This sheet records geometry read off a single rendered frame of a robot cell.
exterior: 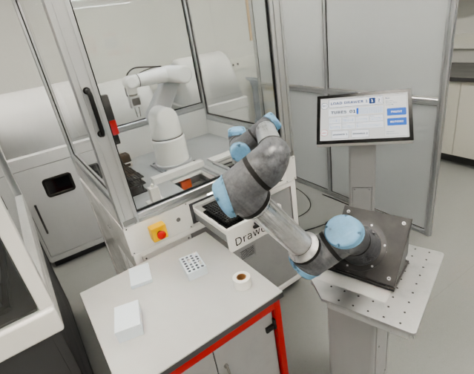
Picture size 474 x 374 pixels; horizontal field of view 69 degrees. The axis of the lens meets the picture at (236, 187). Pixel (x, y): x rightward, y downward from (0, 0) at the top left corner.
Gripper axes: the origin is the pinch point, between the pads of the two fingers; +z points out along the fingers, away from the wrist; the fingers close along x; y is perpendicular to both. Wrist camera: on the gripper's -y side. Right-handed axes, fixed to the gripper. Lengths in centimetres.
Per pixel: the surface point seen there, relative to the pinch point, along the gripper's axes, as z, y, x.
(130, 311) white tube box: 13, 65, 12
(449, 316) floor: 93, -88, 54
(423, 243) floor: 93, -141, 8
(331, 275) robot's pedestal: 17.4, -3.2, 44.1
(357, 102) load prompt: -22, -93, -14
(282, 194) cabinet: 21, -39, -24
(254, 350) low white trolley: 41, 30, 34
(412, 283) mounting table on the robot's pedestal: 17, -20, 66
